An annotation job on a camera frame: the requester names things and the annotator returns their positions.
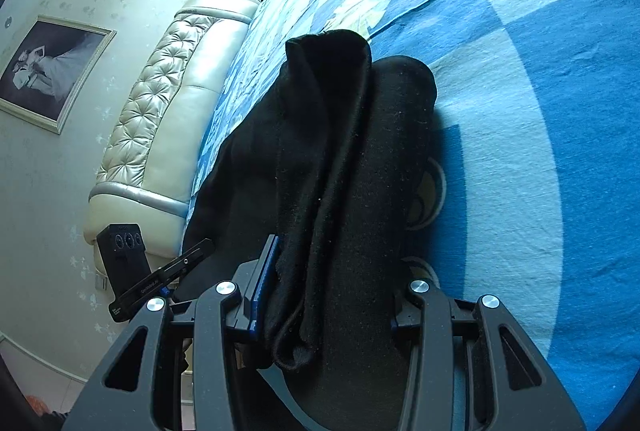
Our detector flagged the black studded pants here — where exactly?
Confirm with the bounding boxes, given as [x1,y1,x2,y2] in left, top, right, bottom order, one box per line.
[176,30,436,430]

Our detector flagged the cream tufted leather headboard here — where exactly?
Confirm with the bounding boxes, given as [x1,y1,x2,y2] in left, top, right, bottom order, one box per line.
[84,0,258,269]

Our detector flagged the framed wedding photo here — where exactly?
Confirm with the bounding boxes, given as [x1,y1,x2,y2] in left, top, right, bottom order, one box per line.
[1,15,116,134]

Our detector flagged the blue patterned bed sheet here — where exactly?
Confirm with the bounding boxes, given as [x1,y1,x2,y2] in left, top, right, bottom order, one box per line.
[196,0,639,429]

